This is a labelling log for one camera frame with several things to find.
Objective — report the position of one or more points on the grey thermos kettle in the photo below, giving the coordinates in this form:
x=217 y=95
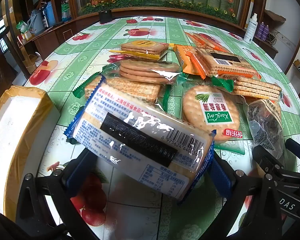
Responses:
x=36 y=22

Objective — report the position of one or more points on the blue cracker packet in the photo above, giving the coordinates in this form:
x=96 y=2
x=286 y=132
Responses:
x=140 y=142

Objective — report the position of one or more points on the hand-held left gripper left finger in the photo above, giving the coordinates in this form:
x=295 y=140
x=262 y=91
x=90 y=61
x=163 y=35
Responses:
x=75 y=172

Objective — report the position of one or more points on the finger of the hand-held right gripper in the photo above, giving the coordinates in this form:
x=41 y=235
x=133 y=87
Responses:
x=263 y=156
x=297 y=149

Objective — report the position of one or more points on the fruit print tablecloth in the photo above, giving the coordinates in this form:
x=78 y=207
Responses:
x=140 y=32

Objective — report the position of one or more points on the purple bottle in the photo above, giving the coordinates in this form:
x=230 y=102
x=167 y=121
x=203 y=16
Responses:
x=259 y=30
x=265 y=32

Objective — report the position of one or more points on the blue thermos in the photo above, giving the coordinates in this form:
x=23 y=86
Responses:
x=50 y=12

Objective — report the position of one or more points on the green round cracker packet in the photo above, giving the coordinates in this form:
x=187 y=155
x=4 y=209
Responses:
x=210 y=115

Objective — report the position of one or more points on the clear packet of dark snack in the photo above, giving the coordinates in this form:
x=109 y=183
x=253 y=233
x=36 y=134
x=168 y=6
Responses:
x=265 y=122

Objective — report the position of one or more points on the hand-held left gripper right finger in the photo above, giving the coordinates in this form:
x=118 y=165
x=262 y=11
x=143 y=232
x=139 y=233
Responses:
x=220 y=177

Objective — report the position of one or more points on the green square cracker packet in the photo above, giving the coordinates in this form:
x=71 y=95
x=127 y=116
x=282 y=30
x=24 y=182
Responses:
x=137 y=90

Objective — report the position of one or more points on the green-label plastic bottle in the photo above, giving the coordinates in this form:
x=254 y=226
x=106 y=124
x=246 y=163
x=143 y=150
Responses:
x=65 y=11

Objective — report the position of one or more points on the green thin cracker packet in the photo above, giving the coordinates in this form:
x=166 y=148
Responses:
x=257 y=88

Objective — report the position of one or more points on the green and white bag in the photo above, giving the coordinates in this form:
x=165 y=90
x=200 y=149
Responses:
x=22 y=27

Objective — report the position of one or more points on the black flask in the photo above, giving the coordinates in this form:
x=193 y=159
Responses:
x=43 y=17

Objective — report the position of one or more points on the yellow square cracker packet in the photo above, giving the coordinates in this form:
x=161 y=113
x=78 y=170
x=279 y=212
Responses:
x=142 y=47

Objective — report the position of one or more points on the orange cracker packet black label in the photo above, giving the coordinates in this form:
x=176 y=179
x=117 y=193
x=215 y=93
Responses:
x=230 y=67

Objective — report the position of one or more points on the white spray bottle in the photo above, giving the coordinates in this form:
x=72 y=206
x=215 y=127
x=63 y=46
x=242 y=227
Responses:
x=250 y=30

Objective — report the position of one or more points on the clear round cracker packet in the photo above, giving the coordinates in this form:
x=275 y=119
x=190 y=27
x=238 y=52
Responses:
x=150 y=71

